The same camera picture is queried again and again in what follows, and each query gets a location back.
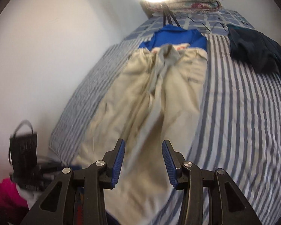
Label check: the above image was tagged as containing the dark teal garment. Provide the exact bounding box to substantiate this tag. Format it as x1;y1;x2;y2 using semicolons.
227;24;281;80

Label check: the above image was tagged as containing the person's left forearm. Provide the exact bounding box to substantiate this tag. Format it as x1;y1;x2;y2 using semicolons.
0;178;30;216

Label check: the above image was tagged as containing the beige and blue jacket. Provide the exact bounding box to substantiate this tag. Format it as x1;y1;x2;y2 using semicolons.
76;24;209;225

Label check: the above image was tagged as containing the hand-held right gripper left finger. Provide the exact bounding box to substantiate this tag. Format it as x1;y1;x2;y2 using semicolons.
21;138;126;225

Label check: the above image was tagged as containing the black cable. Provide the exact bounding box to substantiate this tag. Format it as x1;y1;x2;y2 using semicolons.
185;16;228;32

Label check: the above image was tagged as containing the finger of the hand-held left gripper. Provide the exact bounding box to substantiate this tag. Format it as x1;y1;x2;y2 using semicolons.
36;160;80;177

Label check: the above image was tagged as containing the blue striped bed quilt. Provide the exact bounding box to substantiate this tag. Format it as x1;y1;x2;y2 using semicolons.
48;8;281;225

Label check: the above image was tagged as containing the person's left hand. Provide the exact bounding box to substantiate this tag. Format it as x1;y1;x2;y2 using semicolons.
15;184;39;209

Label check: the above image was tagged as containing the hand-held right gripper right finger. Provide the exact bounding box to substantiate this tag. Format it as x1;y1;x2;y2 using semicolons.
161;139;260;225

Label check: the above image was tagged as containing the black tripod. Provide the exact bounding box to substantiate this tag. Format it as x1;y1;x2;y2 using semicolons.
162;3;181;29

